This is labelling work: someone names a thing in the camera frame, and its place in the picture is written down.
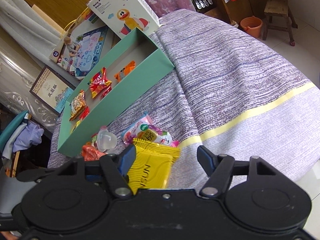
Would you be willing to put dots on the Hello Kitty candy packet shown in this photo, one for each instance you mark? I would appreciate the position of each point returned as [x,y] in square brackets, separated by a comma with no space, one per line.
[163,137]

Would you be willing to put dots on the yellow Hsun cake packet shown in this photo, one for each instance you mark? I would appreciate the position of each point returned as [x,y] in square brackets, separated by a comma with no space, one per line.
[152,166]

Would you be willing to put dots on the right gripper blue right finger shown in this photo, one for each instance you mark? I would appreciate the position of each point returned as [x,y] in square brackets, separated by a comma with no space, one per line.
[219,170]

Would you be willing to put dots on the mint green cardboard box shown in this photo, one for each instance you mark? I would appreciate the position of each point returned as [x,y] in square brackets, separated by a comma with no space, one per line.
[151,66]

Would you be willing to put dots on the roly-poly duck toy box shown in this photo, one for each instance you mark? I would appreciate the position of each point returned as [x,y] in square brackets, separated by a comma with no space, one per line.
[123,16]

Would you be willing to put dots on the orange noodle snack bag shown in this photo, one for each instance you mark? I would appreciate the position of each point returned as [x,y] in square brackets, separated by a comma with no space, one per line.
[78,105]

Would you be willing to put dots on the pile of folded clothes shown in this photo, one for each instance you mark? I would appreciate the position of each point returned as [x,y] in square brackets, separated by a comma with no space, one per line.
[19,135]

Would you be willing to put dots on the tall orange snack bag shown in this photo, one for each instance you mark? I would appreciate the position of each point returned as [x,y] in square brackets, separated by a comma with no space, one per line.
[125,71]

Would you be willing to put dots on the clear jelly cup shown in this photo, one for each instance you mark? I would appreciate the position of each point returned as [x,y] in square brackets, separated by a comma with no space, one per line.
[106,140]

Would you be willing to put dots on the small red snack packet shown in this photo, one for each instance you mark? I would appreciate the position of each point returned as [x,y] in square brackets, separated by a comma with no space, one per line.
[84,113]

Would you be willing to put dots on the orange jelly cup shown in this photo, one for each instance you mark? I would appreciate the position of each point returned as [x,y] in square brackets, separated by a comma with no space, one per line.
[148,135]

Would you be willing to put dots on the Skittles rainbow candy bag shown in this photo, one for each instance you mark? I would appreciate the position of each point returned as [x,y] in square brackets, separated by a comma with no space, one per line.
[99,82]

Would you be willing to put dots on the kids drawing mat box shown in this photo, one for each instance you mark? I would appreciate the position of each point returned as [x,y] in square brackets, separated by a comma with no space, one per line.
[87,40]

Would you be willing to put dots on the orange snack pouch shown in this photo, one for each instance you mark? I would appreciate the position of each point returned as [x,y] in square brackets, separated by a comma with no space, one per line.
[90,153]

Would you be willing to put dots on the pink blue candy packet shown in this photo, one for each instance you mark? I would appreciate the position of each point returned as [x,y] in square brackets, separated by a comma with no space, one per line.
[132,131]

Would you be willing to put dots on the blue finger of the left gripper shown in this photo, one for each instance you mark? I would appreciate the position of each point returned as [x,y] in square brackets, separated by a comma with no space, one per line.
[91,173]

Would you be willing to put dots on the purple striped tablecloth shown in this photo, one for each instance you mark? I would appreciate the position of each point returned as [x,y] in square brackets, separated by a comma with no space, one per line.
[228,92]

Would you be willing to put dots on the yellow cracker packet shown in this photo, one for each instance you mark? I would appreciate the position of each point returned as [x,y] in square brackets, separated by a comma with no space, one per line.
[76,125]

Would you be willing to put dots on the framed pineapple cake box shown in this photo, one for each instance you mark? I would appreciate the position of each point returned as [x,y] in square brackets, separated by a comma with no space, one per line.
[52,89]

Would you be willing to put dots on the dark red foil wrapper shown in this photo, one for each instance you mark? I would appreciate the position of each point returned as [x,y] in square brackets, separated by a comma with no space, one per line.
[105,92]

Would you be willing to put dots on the patterned grey curtain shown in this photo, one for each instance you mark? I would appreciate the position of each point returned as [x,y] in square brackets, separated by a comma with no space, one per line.
[26,43]

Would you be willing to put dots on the orange plastic bucket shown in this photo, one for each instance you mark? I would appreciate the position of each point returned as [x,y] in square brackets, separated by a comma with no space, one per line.
[252,25]

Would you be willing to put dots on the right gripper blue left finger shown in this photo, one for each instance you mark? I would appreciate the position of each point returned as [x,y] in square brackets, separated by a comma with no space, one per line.
[115,169]

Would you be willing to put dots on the pink green candy packet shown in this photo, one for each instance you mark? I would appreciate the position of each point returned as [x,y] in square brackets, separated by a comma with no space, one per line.
[94,140]

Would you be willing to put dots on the wooden stool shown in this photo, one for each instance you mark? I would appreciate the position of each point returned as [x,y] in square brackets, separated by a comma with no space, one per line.
[279,9]

